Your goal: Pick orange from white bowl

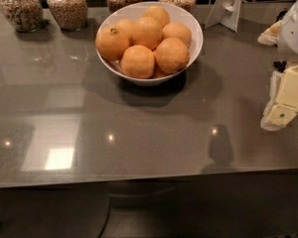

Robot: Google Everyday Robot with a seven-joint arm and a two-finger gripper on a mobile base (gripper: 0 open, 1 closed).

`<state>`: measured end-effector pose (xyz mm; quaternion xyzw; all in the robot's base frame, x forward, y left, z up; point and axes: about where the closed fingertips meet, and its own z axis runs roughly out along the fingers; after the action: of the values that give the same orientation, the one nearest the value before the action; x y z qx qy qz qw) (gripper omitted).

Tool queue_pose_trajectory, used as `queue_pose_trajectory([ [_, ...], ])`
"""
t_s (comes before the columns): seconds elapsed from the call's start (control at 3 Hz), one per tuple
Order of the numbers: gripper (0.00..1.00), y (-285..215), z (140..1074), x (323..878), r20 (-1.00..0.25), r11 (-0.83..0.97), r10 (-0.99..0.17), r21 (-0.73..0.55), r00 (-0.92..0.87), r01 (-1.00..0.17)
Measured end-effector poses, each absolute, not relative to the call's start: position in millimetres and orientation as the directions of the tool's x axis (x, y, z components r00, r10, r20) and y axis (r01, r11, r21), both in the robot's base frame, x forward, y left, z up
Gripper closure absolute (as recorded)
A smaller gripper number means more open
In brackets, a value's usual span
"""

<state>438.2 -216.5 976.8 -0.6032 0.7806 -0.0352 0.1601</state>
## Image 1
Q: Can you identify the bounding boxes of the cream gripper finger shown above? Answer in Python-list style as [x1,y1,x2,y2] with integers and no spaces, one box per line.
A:
[257,20,282,46]
[260,63,298,131]

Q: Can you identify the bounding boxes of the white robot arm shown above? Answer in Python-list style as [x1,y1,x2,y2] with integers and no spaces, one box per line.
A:
[257,0,298,131]

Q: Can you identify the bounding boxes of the white ceramic bowl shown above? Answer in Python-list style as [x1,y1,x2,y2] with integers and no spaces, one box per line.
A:
[97,1,204,86]

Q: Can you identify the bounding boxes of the white folded card stand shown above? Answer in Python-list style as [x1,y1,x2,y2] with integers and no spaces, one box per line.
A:
[205,0,244,32]

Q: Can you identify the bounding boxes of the left orange with stem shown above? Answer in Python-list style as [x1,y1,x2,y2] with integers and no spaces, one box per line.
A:
[95,25,129,61]

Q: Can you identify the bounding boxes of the far left glass jar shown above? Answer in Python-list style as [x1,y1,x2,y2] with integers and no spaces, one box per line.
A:
[0,0,45,33]

